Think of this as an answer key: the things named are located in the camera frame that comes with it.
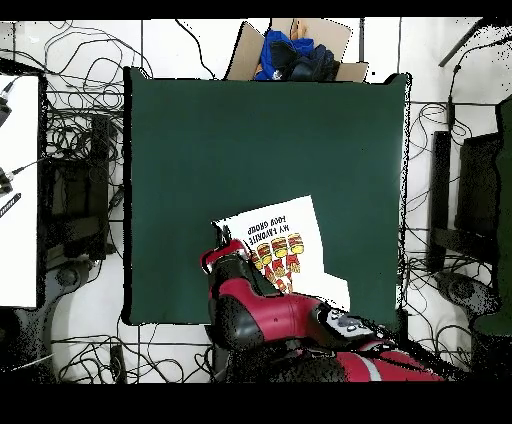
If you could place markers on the white printed t-shirt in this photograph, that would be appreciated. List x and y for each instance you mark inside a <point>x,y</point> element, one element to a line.
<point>296,216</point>

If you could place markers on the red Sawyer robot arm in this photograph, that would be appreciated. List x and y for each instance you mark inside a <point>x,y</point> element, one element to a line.
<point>280,312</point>

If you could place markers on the dark green table cloth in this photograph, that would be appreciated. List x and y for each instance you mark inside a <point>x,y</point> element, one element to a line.
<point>200,140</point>

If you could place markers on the black metal stand base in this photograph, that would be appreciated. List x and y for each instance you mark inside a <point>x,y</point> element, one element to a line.
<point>476,180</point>
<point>98,160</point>

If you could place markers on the black power strip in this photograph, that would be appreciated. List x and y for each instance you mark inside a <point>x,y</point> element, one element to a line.
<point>118,362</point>

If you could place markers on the brown cardboard box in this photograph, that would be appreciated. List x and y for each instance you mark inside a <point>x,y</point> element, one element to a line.
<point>244,60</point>

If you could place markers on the dark navy garment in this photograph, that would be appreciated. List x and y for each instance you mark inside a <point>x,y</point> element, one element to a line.
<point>316,64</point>

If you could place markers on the white side table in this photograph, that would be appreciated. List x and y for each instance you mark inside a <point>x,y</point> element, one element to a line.
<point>20,240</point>

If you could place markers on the blue garment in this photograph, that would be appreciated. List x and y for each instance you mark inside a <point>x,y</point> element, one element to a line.
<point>276,38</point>

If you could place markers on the black label strip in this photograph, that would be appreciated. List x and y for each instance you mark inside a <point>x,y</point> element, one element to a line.
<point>10,204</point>

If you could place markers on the dark metal rod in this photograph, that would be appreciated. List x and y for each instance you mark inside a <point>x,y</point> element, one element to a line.
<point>460,44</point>

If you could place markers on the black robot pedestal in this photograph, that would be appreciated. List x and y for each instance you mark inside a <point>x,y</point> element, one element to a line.
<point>220,364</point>

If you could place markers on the grey pedestal leg with caster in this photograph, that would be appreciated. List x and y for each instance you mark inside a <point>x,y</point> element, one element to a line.
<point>464,288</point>
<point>66,276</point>

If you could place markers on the black camera device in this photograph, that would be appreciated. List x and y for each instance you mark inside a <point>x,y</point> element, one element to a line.
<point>3,112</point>
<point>4,184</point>

